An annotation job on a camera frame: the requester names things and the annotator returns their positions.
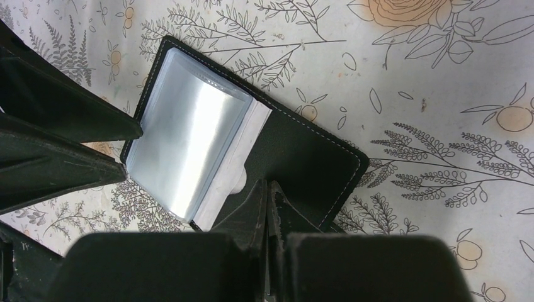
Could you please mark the black leather card holder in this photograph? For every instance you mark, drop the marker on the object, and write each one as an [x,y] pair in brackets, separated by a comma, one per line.
[208,136]

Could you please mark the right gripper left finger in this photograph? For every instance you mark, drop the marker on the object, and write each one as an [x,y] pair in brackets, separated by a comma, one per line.
[224,264]

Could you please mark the floral table mat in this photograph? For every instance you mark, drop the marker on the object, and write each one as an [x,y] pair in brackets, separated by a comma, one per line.
[438,94]

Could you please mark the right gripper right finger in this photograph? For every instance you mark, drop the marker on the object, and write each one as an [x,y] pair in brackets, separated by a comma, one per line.
[306,264]

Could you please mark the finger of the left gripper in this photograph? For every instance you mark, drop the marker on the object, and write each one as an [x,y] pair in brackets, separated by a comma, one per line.
[37,165]
[34,91]

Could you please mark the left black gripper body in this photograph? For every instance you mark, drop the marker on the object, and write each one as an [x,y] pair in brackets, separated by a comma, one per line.
[28,268]

